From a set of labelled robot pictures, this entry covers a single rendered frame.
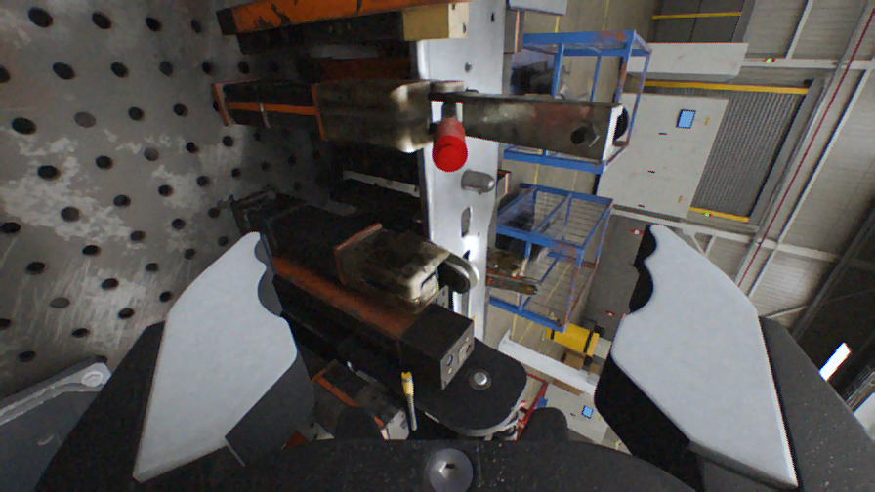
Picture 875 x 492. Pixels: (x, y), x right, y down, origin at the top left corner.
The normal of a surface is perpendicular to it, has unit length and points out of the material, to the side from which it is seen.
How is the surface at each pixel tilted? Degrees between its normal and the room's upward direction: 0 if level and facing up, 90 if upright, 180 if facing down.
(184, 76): 0
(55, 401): 90
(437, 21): 90
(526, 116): 99
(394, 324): 90
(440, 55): 0
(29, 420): 90
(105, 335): 0
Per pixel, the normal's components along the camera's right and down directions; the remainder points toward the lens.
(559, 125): -0.69, 0.41
